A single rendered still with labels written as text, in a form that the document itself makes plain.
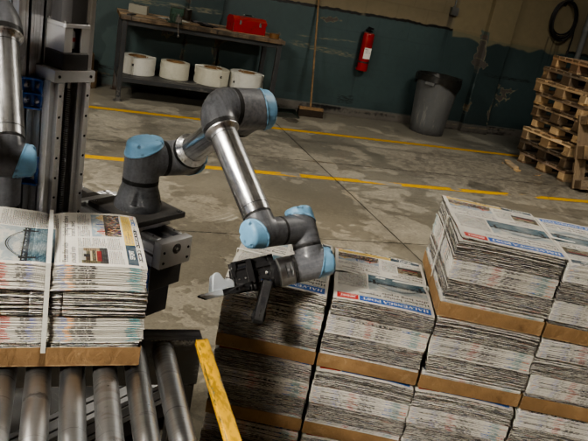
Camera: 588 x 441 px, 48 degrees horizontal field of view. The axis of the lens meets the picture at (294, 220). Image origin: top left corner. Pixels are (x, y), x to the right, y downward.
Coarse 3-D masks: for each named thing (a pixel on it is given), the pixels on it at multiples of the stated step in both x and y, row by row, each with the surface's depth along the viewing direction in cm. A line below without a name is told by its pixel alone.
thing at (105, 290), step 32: (96, 224) 146; (128, 224) 149; (96, 256) 131; (128, 256) 133; (64, 288) 127; (96, 288) 129; (128, 288) 131; (64, 320) 130; (96, 320) 132; (128, 320) 134
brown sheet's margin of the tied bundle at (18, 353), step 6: (0, 348) 127; (6, 348) 128; (12, 348) 128; (18, 348) 129; (24, 348) 129; (0, 354) 128; (6, 354) 128; (12, 354) 129; (18, 354) 129; (24, 354) 129; (0, 360) 128; (6, 360) 129; (12, 360) 129; (18, 360) 130; (24, 360) 130; (0, 366) 129; (6, 366) 129; (12, 366) 130; (18, 366) 130; (24, 366) 130
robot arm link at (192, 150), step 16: (240, 96) 181; (256, 96) 185; (272, 96) 189; (256, 112) 184; (272, 112) 188; (240, 128) 186; (256, 128) 189; (176, 144) 213; (192, 144) 208; (208, 144) 203; (176, 160) 214; (192, 160) 213
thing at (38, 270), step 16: (48, 224) 142; (64, 224) 144; (64, 240) 136; (32, 256) 126; (64, 256) 128; (32, 272) 124; (64, 272) 126; (32, 288) 125; (32, 304) 127; (48, 304) 127; (32, 320) 128; (48, 320) 129; (32, 336) 129; (48, 336) 130
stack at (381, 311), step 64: (256, 256) 196; (384, 256) 214; (320, 320) 184; (384, 320) 182; (448, 320) 181; (256, 384) 192; (320, 384) 190; (384, 384) 188; (512, 384) 185; (576, 384) 184
